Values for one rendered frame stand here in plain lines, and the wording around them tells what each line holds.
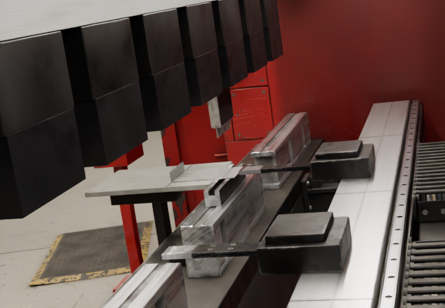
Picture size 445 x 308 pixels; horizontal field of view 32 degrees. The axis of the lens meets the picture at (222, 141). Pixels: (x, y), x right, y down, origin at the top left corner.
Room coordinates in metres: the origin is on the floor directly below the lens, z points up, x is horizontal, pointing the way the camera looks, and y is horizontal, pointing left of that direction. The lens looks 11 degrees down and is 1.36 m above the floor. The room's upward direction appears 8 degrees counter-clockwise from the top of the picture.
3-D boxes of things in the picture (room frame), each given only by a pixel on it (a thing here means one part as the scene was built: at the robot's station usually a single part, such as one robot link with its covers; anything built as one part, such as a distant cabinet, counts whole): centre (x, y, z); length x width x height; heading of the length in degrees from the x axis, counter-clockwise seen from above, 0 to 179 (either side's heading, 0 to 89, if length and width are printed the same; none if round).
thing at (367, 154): (1.49, -0.15, 1.01); 0.26 x 0.12 x 0.05; 74
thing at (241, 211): (1.49, 0.01, 0.92); 0.39 x 0.06 x 0.10; 164
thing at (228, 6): (1.56, -0.01, 1.26); 0.15 x 0.09 x 0.17; 164
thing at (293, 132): (2.07, -0.16, 0.92); 0.50 x 0.06 x 0.10; 164
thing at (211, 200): (1.50, 0.01, 0.99); 0.20 x 0.03 x 0.03; 164
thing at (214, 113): (1.54, -0.01, 1.13); 0.10 x 0.02 x 0.10; 164
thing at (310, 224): (1.05, -0.02, 1.01); 0.26 x 0.12 x 0.05; 74
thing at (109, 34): (0.99, 0.16, 1.26); 0.15 x 0.09 x 0.17; 164
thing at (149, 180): (1.58, 0.14, 1.00); 0.26 x 0.18 x 0.01; 74
